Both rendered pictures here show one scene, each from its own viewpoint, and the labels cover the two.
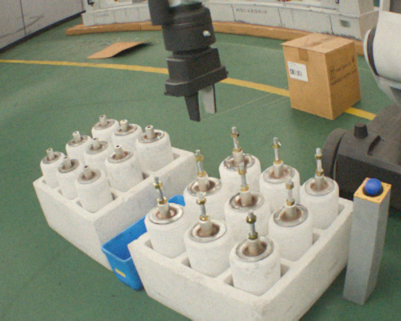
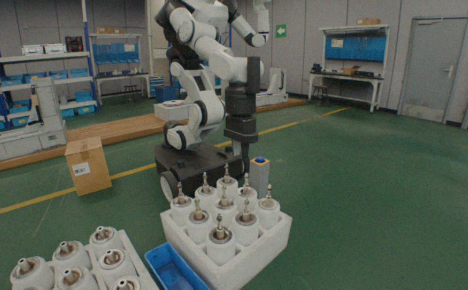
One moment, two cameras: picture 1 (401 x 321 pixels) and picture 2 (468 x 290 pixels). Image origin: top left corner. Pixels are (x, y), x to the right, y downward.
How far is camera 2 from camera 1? 100 cm
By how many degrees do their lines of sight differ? 82
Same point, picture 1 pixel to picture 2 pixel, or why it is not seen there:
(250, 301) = (286, 220)
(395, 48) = (217, 106)
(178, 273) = (255, 249)
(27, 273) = not seen: outside the picture
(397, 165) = (212, 164)
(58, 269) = not seen: outside the picture
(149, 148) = (115, 240)
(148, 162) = not seen: hidden behind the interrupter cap
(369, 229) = (266, 175)
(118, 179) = (129, 273)
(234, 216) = (233, 209)
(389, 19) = (205, 94)
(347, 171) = (187, 185)
